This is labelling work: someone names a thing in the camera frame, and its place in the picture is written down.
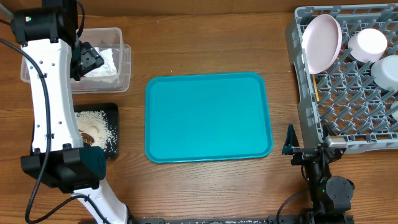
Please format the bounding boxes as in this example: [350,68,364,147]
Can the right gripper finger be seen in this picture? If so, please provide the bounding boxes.
[323,124,336,137]
[282,124,300,155]

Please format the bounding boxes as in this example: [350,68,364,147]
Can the white napkin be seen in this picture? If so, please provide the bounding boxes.
[84,47,118,78]

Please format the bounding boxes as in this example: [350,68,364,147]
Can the wooden chopstick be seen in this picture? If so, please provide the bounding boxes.
[312,74,320,103]

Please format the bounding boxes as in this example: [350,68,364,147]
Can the rice grains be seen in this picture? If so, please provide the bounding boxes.
[75,111,118,158]

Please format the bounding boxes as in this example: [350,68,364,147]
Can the grey-green bowl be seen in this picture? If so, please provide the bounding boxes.
[371,55,398,91]

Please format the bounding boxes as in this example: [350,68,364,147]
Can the large white plate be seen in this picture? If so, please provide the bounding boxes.
[302,14,342,74]

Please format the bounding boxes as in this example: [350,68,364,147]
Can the pink shallow bowl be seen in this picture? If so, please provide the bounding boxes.
[348,28,387,63]

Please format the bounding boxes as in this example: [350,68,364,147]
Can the small white cup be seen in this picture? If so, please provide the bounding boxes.
[390,101,398,121]

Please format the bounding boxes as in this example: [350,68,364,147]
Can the brown food scrap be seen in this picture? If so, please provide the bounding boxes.
[80,133,95,145]

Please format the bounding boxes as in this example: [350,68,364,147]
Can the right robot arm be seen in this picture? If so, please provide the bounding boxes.
[276,124,355,223]

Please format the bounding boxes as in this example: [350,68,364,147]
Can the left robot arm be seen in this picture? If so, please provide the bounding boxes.
[10,1,135,223]

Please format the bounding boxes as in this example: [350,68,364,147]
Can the grey dishwasher rack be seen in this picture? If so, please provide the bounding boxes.
[285,3,397,154]

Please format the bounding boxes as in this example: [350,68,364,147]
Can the clear plastic bin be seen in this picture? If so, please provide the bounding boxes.
[20,27,132,95]

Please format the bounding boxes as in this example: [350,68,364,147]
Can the black plastic tray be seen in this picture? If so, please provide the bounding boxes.
[74,103,119,159]

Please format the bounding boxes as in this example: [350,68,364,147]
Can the teal serving tray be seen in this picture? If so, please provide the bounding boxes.
[145,72,274,164]

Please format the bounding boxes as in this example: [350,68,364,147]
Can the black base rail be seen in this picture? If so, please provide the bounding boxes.
[137,215,355,224]

